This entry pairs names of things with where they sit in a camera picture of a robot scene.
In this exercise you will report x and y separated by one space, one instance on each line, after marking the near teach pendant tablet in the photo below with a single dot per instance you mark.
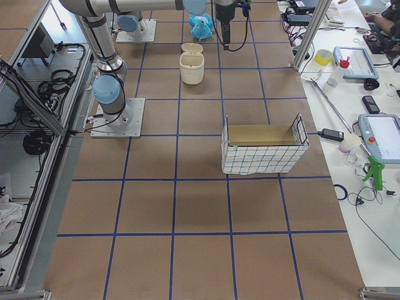
380 133

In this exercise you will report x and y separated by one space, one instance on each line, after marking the far teach pendant tablet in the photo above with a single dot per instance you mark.
360 64

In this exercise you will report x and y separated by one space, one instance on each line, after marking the yellow tape roll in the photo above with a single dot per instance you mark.
323 57

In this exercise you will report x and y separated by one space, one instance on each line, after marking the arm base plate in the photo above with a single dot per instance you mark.
123 37
128 124

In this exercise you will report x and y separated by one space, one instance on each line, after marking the green plastic spray gun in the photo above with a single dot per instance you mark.
375 172

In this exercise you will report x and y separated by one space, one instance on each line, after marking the blue teddy bear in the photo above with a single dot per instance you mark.
201 26

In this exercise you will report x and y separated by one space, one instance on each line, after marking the black phone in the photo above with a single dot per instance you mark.
370 105

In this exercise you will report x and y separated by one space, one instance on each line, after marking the teach pendant tablet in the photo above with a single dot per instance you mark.
380 133
360 64

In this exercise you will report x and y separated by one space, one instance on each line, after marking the grey electronics box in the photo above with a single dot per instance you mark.
41 46

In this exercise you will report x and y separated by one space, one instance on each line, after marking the small black bowl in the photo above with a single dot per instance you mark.
371 84

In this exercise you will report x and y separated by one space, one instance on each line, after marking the clear bottle red cap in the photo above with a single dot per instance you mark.
337 75

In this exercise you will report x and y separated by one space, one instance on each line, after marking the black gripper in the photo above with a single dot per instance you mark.
223 13

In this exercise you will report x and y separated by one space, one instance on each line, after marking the black power brick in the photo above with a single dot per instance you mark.
298 20

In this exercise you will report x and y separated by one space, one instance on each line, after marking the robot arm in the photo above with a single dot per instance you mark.
108 88
132 23

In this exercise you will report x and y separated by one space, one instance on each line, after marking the wooden shelf with mesh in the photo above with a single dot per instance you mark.
262 149

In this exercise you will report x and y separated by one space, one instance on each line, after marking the white trash can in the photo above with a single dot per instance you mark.
191 63

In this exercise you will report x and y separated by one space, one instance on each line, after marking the white paper cup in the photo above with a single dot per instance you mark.
350 142

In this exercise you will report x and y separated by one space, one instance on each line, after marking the long metal rod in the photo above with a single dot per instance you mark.
347 126

